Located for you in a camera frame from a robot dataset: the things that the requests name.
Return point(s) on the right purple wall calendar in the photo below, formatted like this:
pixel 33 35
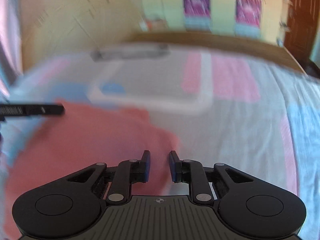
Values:
pixel 247 18

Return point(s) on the left purple wall calendar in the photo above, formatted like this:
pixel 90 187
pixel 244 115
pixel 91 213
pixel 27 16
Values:
pixel 197 15

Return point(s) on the wooden bed frame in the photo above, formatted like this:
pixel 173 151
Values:
pixel 242 45

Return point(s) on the purple wall calendar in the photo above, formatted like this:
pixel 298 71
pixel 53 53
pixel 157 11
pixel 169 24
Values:
pixel 247 18
pixel 197 15

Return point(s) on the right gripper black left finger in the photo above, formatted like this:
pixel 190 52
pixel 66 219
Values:
pixel 113 184

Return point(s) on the pink knit garment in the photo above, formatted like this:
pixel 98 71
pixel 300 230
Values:
pixel 83 136

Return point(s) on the brown wooden door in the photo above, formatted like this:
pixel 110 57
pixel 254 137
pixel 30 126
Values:
pixel 302 20

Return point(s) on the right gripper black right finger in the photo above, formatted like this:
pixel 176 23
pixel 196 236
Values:
pixel 206 184

